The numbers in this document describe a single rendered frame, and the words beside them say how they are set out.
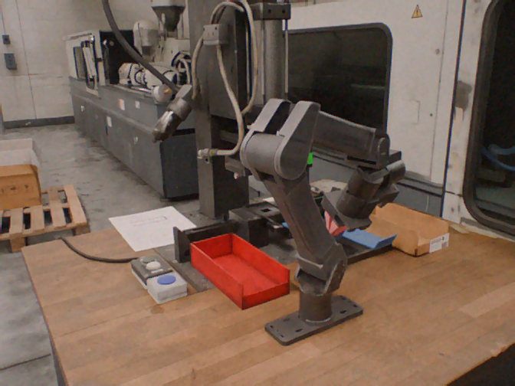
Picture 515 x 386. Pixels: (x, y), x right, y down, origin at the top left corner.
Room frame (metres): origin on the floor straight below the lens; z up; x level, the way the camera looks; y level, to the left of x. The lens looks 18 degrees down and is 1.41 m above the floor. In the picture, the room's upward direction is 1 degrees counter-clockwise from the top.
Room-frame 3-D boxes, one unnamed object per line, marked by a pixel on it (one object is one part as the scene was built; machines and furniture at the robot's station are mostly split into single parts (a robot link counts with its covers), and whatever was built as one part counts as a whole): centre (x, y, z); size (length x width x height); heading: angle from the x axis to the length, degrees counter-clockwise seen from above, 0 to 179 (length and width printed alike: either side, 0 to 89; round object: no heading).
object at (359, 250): (1.12, -0.23, 0.91); 0.17 x 0.16 x 0.02; 122
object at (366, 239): (1.13, -0.28, 0.93); 0.15 x 0.07 x 0.03; 36
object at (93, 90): (6.78, 2.41, 1.21); 0.86 x 0.10 x 0.79; 29
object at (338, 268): (0.79, -0.11, 1.00); 0.09 x 0.06 x 0.06; 42
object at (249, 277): (0.96, 0.05, 0.93); 0.25 x 0.12 x 0.06; 32
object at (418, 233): (1.19, -0.38, 0.93); 0.25 x 0.13 x 0.08; 32
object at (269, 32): (1.20, -0.02, 1.37); 0.11 x 0.09 x 0.30; 122
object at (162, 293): (0.90, 0.21, 0.90); 0.07 x 0.07 x 0.06; 32
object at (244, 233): (1.20, -0.03, 0.94); 0.20 x 0.10 x 0.07; 122
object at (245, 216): (1.20, -0.03, 0.98); 0.20 x 0.10 x 0.01; 122
